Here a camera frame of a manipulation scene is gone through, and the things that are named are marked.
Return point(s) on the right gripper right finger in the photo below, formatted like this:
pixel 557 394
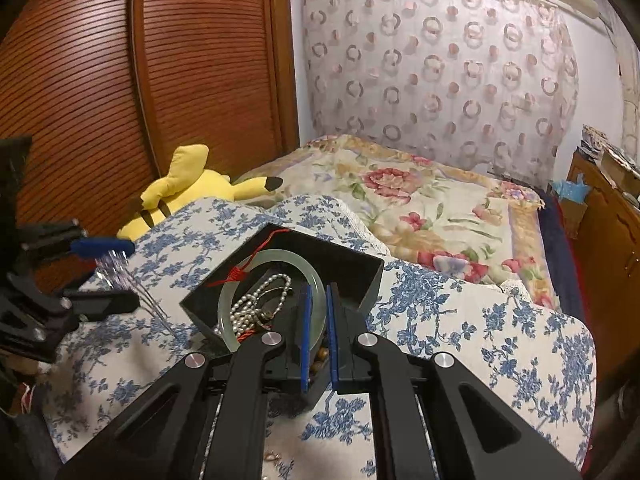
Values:
pixel 433 418

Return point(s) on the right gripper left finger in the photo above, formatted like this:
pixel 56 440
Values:
pixel 206 417

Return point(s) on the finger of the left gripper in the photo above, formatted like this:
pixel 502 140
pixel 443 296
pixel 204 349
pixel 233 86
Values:
pixel 100 247
pixel 84 306

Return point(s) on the green jade bangle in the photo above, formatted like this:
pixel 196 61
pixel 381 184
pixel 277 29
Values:
pixel 257 309

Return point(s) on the black open jewelry box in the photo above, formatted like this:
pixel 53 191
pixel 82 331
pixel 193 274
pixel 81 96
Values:
pixel 350 278

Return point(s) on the blue floral tablecloth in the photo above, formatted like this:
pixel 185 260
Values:
pixel 540 362

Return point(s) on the yellow Pikachu plush toy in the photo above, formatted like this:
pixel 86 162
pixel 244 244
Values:
pixel 188 180

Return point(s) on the wooden louvered wardrobe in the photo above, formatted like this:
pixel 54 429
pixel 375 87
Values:
pixel 106 90

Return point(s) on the floral bed cover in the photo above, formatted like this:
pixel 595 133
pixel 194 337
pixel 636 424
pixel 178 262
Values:
pixel 472 227

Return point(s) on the wooden sideboard cabinet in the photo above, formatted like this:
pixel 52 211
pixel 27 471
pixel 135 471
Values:
pixel 607 249

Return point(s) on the blue tissue gift bag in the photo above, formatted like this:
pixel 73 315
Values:
pixel 571 197

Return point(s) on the cardboard box on sideboard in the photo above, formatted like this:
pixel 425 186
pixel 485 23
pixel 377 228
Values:
pixel 624 175

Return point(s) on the circle pattern sheer curtain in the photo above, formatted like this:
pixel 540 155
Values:
pixel 483 85

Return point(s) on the beige side curtain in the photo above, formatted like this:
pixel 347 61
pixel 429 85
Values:
pixel 628 62

